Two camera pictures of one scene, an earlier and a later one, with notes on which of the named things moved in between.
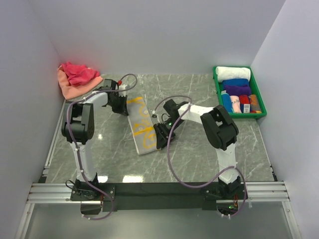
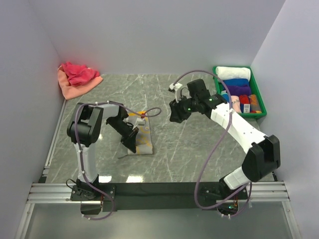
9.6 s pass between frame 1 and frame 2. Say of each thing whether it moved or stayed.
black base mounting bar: stayed
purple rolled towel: stayed
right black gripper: moved
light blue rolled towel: stayed
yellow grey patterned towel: moved
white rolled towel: stayed
